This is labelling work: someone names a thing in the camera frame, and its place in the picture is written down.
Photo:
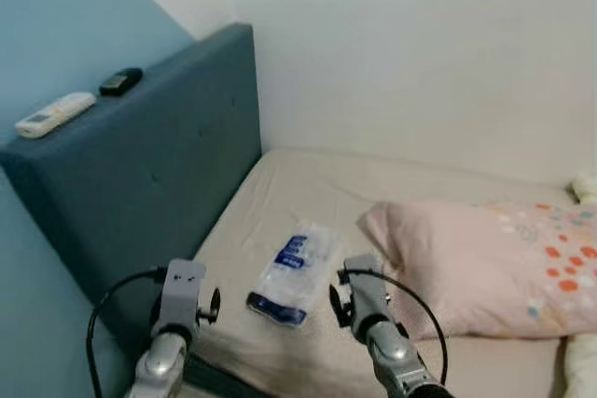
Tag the clear blue-printed plastic bag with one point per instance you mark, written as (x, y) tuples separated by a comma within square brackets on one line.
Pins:
[(294, 272)]

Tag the pink patterned pillow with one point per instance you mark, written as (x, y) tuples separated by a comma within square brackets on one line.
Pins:
[(466, 267)]

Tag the beige sheeted mattress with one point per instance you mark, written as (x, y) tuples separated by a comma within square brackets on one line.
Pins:
[(308, 184)]

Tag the blue padded headboard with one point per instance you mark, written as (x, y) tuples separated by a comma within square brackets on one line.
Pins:
[(140, 165)]

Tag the black remote control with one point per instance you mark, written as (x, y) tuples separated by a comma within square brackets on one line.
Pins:
[(121, 81)]

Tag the white remote control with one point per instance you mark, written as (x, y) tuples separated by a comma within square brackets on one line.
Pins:
[(54, 115)]

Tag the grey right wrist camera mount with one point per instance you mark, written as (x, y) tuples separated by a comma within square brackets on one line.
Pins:
[(368, 295)]

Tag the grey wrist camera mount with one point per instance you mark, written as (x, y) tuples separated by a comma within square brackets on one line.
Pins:
[(179, 291), (368, 295)]

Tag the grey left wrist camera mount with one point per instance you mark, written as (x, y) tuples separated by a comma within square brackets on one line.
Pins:
[(179, 291)]

